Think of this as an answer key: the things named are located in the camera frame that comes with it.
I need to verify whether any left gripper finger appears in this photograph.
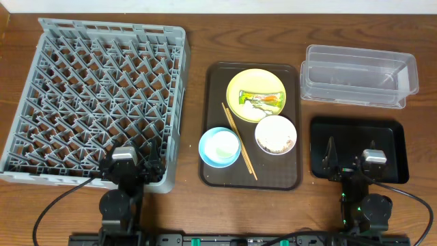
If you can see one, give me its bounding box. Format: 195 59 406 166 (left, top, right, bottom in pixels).
104 140 120 161
148 139 160 164

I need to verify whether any light blue bowl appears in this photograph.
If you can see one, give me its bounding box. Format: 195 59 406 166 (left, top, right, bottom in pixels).
199 127 241 168

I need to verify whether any green snack wrapper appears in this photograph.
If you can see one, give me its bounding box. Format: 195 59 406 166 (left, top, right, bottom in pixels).
238 90 285 107

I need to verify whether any white tissue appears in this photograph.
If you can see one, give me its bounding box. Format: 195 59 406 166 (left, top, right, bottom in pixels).
243 101 272 120

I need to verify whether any yellow plate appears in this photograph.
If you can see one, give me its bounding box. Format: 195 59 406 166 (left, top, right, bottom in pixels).
226 68 287 123

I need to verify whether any pile of rice waste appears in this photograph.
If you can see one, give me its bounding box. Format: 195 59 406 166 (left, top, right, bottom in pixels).
257 137 294 154

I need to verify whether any small white cup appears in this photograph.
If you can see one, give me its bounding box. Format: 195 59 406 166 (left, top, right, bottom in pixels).
205 131 240 159

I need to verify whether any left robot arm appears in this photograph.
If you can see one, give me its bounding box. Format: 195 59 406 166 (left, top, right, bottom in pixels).
97 139 165 246

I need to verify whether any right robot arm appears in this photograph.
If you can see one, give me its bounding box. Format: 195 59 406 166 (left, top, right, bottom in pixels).
322 137 393 243

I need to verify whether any black waste tray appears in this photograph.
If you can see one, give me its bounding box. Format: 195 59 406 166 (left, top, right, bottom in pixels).
310 116 410 184

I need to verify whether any grey plastic dish rack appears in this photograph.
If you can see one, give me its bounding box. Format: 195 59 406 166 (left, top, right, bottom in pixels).
1 18 191 193

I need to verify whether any clear plastic bin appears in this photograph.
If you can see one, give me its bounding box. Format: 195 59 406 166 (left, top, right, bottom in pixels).
300 44 419 109

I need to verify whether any wooden chopstick left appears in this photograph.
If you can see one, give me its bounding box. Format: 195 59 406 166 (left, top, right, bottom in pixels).
221 102 253 174

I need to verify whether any wooden chopstick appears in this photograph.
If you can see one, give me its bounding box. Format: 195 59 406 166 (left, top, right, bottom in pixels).
222 103 258 180
221 102 253 174

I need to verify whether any wooden chopstick right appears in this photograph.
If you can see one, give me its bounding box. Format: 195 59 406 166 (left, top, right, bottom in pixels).
222 103 258 180

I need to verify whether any brown serving tray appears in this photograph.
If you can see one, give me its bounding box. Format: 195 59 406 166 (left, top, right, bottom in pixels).
199 62 302 191

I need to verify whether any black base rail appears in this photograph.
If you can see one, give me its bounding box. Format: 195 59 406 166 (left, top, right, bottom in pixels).
68 233 410 246

